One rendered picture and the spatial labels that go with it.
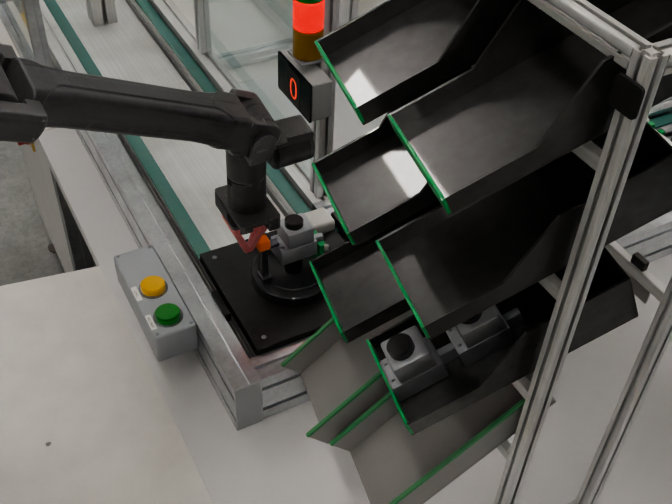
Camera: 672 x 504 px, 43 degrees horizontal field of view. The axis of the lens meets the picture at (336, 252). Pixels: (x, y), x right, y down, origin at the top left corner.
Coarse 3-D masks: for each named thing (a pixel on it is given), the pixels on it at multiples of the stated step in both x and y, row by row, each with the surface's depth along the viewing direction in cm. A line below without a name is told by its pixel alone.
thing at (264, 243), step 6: (264, 240) 135; (270, 240) 137; (276, 240) 137; (258, 246) 134; (264, 246) 135; (270, 246) 135; (276, 246) 136; (258, 252) 137; (264, 252) 136; (264, 258) 137; (264, 264) 138; (264, 270) 139
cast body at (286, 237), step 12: (288, 216) 136; (300, 216) 136; (288, 228) 135; (300, 228) 136; (312, 228) 136; (288, 240) 135; (300, 240) 136; (312, 240) 137; (276, 252) 138; (288, 252) 136; (300, 252) 138; (312, 252) 139
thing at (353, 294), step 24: (312, 264) 112; (336, 264) 113; (360, 264) 112; (384, 264) 110; (336, 288) 111; (360, 288) 109; (384, 288) 108; (336, 312) 108; (360, 312) 107; (384, 312) 103
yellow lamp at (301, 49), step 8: (296, 32) 136; (320, 32) 136; (296, 40) 137; (304, 40) 136; (312, 40) 136; (296, 48) 138; (304, 48) 137; (312, 48) 137; (296, 56) 139; (304, 56) 138; (312, 56) 138; (320, 56) 139
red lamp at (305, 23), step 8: (296, 8) 133; (304, 8) 133; (312, 8) 133; (320, 8) 133; (296, 16) 134; (304, 16) 133; (312, 16) 133; (320, 16) 134; (296, 24) 135; (304, 24) 134; (312, 24) 134; (320, 24) 135; (304, 32) 135; (312, 32) 135
